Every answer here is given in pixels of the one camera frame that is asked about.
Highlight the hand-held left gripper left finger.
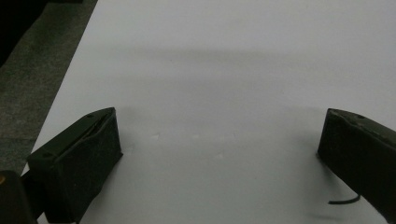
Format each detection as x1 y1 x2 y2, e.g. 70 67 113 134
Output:
26 106 123 224

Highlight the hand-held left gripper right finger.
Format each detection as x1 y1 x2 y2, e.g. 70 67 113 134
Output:
317 107 396 224

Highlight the thin black cable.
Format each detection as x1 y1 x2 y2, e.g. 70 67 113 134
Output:
328 194 361 205

